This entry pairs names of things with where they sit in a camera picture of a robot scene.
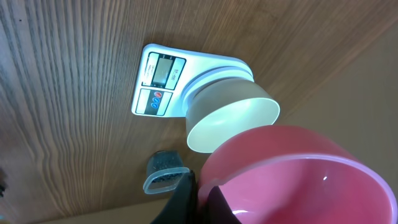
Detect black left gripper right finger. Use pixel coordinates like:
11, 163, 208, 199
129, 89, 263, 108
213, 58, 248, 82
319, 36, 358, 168
207, 186, 241, 224

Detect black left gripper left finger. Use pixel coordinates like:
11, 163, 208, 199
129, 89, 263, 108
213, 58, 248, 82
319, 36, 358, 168
151, 171, 197, 224

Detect pink scoop blue handle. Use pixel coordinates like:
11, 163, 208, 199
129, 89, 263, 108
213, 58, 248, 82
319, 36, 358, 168
198, 126, 397, 223

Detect white plastic bowl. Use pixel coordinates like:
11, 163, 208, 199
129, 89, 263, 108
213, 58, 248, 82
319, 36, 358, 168
186, 78, 280, 153

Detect white digital kitchen scale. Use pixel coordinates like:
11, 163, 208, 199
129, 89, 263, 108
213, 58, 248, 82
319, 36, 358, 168
131, 44, 254, 118

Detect clear plastic container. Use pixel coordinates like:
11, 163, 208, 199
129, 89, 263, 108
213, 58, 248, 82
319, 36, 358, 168
143, 151, 190, 195

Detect black beans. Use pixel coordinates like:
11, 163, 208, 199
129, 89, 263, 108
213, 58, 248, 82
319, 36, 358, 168
147, 151, 183, 189

